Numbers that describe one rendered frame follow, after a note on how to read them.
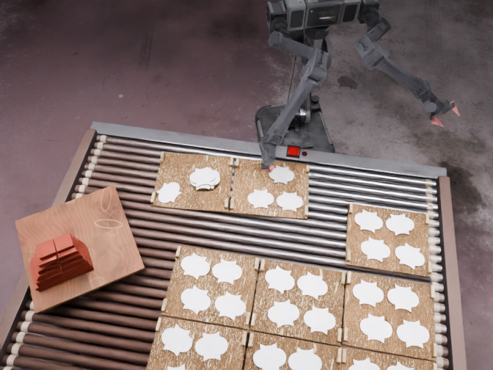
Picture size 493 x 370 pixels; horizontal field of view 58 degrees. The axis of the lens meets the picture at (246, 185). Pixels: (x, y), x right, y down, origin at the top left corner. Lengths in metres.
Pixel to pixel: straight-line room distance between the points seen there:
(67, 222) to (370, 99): 2.86
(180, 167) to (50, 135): 1.85
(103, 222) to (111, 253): 0.18
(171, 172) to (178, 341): 0.91
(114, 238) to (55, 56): 2.87
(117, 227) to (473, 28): 4.15
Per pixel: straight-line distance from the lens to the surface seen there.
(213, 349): 2.11
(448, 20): 5.30
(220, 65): 4.39
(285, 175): 2.47
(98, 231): 2.30
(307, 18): 2.57
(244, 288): 2.19
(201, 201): 2.40
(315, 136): 3.55
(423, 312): 2.31
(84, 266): 2.17
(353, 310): 2.22
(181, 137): 2.68
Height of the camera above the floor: 3.01
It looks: 58 degrees down
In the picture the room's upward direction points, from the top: straight up
